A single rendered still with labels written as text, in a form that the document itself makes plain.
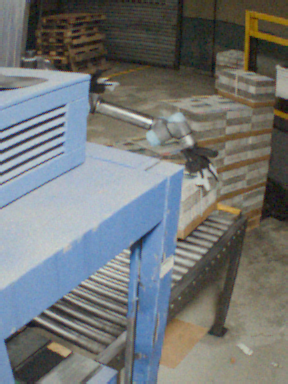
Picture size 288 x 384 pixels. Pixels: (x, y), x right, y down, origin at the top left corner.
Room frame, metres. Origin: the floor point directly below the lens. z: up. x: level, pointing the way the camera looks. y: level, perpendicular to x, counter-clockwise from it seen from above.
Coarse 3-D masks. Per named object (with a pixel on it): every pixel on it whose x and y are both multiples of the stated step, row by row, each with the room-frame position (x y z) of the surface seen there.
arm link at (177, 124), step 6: (174, 114) 2.22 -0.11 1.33; (180, 114) 2.22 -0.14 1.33; (168, 120) 2.22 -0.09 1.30; (174, 120) 2.20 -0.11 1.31; (180, 120) 2.20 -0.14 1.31; (168, 126) 2.21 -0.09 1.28; (174, 126) 2.20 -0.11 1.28; (180, 126) 2.19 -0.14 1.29; (186, 126) 2.20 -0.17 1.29; (174, 132) 2.20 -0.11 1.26; (180, 132) 2.19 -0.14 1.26; (186, 132) 2.19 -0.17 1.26; (192, 132) 2.21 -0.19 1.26; (180, 138) 2.19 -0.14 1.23
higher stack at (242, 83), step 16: (224, 80) 3.84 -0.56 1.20; (240, 80) 3.72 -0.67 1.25; (256, 80) 3.61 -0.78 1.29; (272, 80) 3.75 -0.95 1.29; (240, 96) 3.70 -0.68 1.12; (256, 96) 3.61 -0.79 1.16; (272, 96) 3.76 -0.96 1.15; (256, 112) 3.62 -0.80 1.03; (272, 112) 3.76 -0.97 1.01; (256, 128) 3.64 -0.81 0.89; (256, 144) 3.65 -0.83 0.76; (256, 176) 3.68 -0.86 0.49; (256, 192) 3.69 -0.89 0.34; (256, 208) 3.73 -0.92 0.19; (256, 224) 3.75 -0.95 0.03
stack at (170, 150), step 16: (112, 144) 3.18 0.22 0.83; (128, 144) 3.20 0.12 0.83; (144, 144) 3.22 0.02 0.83; (176, 144) 3.26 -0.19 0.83; (224, 144) 3.40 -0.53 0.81; (240, 144) 3.52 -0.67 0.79; (160, 160) 3.01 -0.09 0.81; (224, 160) 3.41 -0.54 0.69; (240, 160) 3.53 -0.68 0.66; (224, 176) 3.42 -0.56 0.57; (240, 176) 3.55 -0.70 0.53; (224, 192) 3.43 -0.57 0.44; (240, 208) 3.57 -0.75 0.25
